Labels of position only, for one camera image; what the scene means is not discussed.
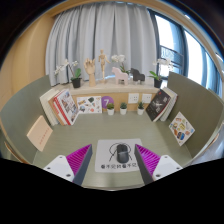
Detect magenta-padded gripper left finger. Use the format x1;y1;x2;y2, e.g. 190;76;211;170
43;143;94;187

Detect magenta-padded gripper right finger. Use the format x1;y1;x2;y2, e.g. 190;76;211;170
133;143;183;187

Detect black computer mouse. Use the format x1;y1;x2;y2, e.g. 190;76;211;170
115;143;131;164

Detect white printed mouse pad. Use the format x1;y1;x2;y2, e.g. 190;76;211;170
94;138;144;173

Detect beige thin booklet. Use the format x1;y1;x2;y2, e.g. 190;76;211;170
26;115;54;153

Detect colourful sticker card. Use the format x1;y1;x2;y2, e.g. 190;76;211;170
168;111;196;147

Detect brown cover book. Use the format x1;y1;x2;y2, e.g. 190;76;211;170
48;96;66;126

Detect red spine book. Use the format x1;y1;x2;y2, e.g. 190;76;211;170
52;93;73;126

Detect small potted green plant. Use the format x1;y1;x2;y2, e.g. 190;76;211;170
106;102;116;116
119;101;128;116
136;101;146;116

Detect photo cover book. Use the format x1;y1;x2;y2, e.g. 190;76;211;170
54;88;80;126

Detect black cover book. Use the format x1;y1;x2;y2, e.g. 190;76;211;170
145;88;172;122

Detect thick white book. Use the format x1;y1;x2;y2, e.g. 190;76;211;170
39;88;61;127

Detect white book stack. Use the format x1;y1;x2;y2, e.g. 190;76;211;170
159;86;179;122

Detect grey-green desk partition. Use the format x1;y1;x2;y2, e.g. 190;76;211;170
0;74;54;164
166;71;224;159

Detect purple round sticker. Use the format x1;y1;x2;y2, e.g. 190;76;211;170
101;95;115;110

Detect wooden desk back ledge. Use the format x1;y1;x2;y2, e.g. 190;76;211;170
68;81;161;113

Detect white orchid in dark pot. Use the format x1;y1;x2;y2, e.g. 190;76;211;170
148;58;176;89

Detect white orchid in black pot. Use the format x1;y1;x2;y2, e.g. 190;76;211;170
54;59;83;89

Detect black wooden horse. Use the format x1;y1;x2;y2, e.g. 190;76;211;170
129;67;146;84

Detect wooden hand model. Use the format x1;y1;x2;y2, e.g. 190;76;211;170
83;58;97;87

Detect pink wooden horse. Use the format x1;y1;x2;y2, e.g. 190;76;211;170
110;66;130;86

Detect wooden mannequin figure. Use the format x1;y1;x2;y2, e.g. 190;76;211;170
97;49;111;84

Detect dark framed window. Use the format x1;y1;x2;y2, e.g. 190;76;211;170
148;8;224;111

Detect white orchid plant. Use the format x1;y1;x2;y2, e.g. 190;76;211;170
110;54;131;75

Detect grey curtain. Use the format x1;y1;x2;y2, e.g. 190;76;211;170
44;1;161;88

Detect white wall socket plate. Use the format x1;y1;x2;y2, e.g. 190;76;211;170
127;92;140;105
141;93;153;104

